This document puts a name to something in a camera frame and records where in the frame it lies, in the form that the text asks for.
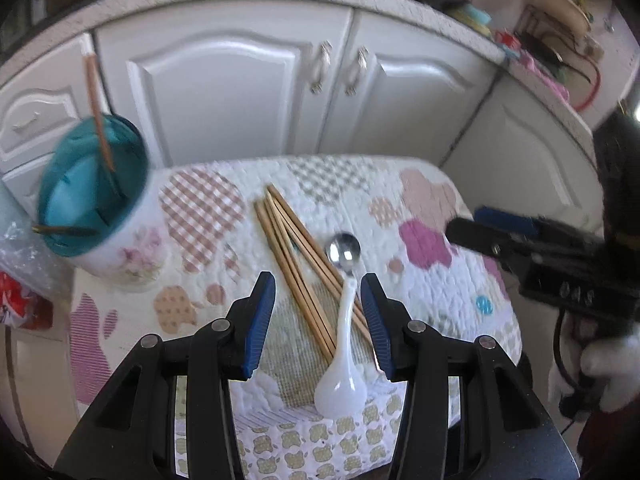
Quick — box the white ceramic spoon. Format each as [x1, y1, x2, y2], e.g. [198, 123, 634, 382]
[314, 276, 368, 420]

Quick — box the metal spoon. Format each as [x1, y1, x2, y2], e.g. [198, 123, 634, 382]
[324, 232, 361, 278]

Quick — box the wooden handled fork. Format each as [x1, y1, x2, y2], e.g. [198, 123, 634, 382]
[84, 54, 115, 174]

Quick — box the right gloved hand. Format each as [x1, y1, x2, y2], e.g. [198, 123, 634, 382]
[548, 314, 639, 420]

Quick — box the patchwork quilted mat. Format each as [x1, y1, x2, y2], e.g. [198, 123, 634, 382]
[70, 156, 522, 479]

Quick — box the red plastic bag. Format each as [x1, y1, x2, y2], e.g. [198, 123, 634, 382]
[0, 271, 53, 330]

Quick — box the white cabinet door right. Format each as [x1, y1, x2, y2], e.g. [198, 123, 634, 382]
[318, 11, 498, 165]

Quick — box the white cabinet door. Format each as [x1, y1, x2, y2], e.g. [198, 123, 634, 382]
[318, 11, 498, 165]
[96, 0, 354, 168]

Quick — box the dish rack with plates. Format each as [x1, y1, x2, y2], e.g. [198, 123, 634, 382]
[514, 0, 597, 84]

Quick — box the teal rimmed utensil holder cup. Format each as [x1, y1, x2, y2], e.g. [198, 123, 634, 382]
[36, 115, 169, 287]

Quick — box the white cabinet door left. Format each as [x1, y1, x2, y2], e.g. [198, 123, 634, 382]
[96, 0, 354, 168]

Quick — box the white upper drawer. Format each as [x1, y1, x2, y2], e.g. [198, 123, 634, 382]
[1, 34, 94, 174]

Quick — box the wooden utensil handle in cup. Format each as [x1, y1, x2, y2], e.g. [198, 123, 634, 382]
[32, 224, 99, 237]

